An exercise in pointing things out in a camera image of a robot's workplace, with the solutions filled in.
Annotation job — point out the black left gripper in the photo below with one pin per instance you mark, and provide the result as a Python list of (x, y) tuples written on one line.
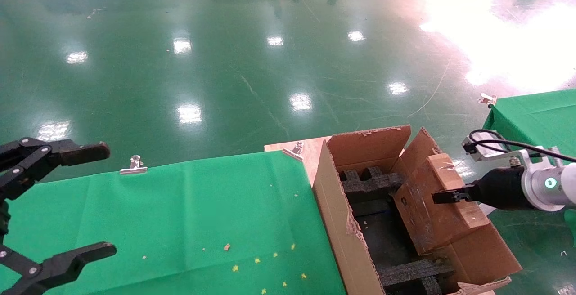
[(2, 218)]

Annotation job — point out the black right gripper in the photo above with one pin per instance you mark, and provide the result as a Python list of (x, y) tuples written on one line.
[(499, 189)]

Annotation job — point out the small taped cardboard box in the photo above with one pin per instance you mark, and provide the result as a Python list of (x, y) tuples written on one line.
[(468, 223)]

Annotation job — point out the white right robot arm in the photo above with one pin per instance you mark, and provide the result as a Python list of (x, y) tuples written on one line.
[(562, 191)]

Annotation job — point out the large open cardboard carton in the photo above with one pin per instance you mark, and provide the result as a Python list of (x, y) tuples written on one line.
[(333, 214)]

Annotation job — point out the silver binder clip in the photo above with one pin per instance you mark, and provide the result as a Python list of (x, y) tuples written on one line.
[(488, 100), (293, 152), (133, 168)]

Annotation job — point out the green tablecloth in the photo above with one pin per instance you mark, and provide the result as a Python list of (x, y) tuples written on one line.
[(180, 214), (535, 115)]

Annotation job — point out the light wooden table board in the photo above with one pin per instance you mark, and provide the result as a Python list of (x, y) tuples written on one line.
[(310, 155)]

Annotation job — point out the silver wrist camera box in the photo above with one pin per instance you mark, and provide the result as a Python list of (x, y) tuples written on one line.
[(488, 149)]

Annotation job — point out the silver camera mount bracket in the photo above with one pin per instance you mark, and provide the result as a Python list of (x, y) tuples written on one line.
[(526, 155)]

